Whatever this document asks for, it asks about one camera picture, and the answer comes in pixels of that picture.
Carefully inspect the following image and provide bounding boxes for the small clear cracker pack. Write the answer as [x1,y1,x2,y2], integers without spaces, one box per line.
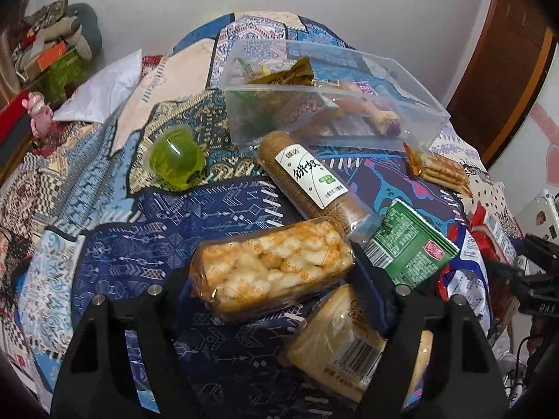
[403,142,473,198]

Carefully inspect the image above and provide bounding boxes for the yellow-green snack packet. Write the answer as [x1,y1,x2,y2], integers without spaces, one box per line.
[244,58,316,87]

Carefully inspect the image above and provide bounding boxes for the patterned blue blanket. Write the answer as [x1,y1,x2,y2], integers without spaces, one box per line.
[0,11,527,419]

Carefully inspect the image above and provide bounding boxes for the clear plastic storage container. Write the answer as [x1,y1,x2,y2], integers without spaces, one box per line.
[217,38,451,154]

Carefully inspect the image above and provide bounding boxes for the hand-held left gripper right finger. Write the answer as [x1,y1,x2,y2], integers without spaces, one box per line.
[350,243,511,419]

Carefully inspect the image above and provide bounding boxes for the white pillow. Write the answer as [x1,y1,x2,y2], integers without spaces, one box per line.
[52,50,143,123]

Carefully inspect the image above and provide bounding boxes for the round biscuit roll pack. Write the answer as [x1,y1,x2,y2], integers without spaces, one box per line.
[257,130,377,242]

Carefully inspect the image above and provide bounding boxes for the green jelly cup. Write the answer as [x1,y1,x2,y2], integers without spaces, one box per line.
[148,124,207,189]

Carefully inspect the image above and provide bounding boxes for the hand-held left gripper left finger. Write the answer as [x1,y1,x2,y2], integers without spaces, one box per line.
[51,265,195,419]

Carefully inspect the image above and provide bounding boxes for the green snack packet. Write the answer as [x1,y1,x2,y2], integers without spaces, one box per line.
[364,198,460,289]

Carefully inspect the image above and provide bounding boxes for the rice cracker tray pack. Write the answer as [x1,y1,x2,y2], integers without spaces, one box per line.
[188,217,355,324]

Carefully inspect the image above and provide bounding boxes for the white and blue snack packet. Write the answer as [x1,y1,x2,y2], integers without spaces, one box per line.
[437,226,495,330]

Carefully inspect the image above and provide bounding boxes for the white laptop with stickers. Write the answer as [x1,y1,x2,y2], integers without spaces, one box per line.
[514,189,559,242]

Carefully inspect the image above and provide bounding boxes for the green box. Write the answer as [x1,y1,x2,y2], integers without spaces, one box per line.
[41,50,94,105]

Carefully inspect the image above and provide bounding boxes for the orange box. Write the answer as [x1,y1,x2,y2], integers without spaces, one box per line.
[20,40,71,80]

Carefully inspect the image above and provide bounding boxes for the orange sausage snack packets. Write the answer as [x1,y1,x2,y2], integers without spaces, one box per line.
[321,78,405,137]

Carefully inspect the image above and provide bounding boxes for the pink toy figure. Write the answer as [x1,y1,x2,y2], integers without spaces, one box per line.
[25,91,56,139]

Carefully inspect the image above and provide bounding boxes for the white cables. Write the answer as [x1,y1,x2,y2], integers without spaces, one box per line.
[500,336,542,406]

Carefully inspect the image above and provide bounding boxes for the sandwich bread pack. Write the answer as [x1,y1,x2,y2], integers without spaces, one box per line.
[279,284,434,407]

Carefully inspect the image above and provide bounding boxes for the grey stuffed toy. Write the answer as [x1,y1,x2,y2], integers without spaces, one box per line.
[37,3,104,63]

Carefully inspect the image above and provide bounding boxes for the red snack packet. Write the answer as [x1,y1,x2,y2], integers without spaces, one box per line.
[468,202,525,263]

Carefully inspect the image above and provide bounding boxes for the brown wooden door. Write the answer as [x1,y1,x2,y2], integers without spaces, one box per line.
[445,0,559,169]

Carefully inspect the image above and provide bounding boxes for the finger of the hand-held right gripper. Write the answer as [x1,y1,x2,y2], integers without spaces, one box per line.
[484,260,559,316]
[516,233,559,273]

